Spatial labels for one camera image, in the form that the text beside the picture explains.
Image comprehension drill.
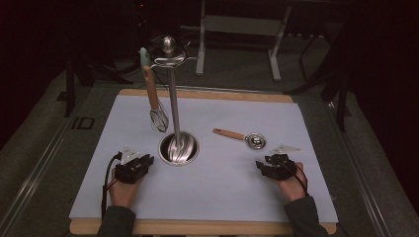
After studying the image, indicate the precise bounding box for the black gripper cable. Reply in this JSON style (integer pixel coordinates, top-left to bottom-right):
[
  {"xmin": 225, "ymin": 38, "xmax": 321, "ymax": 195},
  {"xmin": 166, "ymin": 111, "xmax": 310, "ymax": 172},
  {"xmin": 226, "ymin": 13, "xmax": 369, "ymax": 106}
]
[
  {"xmin": 101, "ymin": 151, "xmax": 123, "ymax": 220},
  {"xmin": 286, "ymin": 163, "xmax": 310, "ymax": 198}
]

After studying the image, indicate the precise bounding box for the steel utensil stand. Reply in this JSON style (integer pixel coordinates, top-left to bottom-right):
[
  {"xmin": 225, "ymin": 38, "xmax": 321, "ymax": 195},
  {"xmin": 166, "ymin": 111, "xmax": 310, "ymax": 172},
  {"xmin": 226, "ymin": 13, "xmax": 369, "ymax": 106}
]
[{"xmin": 149, "ymin": 35, "xmax": 201, "ymax": 167}]

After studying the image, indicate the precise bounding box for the grey metal stand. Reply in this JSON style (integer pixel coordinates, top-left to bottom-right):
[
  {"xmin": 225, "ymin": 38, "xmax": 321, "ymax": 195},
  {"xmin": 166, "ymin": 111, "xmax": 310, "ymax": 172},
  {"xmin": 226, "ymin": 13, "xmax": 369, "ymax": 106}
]
[{"xmin": 196, "ymin": 0, "xmax": 293, "ymax": 82}]

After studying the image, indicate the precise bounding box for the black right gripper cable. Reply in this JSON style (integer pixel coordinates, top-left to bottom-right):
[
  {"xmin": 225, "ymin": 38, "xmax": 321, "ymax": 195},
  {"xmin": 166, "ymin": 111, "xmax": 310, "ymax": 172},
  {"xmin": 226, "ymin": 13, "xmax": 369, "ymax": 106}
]
[{"xmin": 286, "ymin": 163, "xmax": 310, "ymax": 198}]

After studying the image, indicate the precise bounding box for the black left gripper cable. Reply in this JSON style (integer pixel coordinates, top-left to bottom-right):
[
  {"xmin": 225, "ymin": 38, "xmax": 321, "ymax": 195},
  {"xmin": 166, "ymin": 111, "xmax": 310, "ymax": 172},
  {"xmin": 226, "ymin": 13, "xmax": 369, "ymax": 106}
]
[{"xmin": 101, "ymin": 151, "xmax": 123, "ymax": 220}]

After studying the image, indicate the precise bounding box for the steel egg separator wooden handle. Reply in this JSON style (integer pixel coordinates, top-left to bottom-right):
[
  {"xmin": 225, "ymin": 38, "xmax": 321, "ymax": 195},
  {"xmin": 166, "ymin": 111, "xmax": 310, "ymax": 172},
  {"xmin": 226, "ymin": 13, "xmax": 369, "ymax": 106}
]
[{"xmin": 211, "ymin": 127, "xmax": 267, "ymax": 151}]

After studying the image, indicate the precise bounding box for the person's right hand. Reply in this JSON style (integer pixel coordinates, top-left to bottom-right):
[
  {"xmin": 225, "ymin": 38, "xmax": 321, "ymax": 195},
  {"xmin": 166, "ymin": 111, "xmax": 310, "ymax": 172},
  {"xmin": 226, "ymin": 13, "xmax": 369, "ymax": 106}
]
[{"xmin": 271, "ymin": 161, "xmax": 309, "ymax": 202}]

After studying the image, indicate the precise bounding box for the person's left hand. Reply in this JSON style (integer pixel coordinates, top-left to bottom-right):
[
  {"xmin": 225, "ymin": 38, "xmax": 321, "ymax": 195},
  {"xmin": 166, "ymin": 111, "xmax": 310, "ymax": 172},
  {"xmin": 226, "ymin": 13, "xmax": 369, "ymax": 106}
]
[{"xmin": 108, "ymin": 167, "xmax": 147, "ymax": 209}]

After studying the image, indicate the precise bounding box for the white table mat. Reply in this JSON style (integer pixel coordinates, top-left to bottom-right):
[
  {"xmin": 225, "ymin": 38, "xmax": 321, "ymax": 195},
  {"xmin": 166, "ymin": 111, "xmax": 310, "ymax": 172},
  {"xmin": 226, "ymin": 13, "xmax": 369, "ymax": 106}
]
[{"xmin": 68, "ymin": 94, "xmax": 340, "ymax": 224}]

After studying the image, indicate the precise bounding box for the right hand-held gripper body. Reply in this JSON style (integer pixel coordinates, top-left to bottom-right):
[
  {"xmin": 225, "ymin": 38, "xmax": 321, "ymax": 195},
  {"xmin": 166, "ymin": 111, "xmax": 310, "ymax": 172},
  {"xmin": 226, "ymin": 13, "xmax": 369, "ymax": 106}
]
[{"xmin": 263, "ymin": 143, "xmax": 302, "ymax": 182}]

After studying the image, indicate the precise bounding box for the black metal stand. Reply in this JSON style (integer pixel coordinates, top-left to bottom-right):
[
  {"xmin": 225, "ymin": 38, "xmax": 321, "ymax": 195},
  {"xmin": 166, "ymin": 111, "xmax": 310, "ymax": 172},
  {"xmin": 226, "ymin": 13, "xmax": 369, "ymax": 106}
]
[
  {"xmin": 285, "ymin": 33, "xmax": 352, "ymax": 132},
  {"xmin": 63, "ymin": 48, "xmax": 132, "ymax": 118}
]

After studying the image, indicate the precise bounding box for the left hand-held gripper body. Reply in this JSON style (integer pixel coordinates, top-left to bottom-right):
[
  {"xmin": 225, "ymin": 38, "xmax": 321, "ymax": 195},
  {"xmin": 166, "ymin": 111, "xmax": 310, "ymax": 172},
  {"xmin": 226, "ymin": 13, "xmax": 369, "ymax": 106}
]
[{"xmin": 113, "ymin": 144, "xmax": 149, "ymax": 185}]

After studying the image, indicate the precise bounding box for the wire whisk wooden handle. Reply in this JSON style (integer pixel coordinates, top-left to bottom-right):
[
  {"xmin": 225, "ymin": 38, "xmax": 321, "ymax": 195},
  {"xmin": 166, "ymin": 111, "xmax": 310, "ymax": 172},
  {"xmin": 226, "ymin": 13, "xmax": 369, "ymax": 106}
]
[{"xmin": 138, "ymin": 46, "xmax": 170, "ymax": 133}]

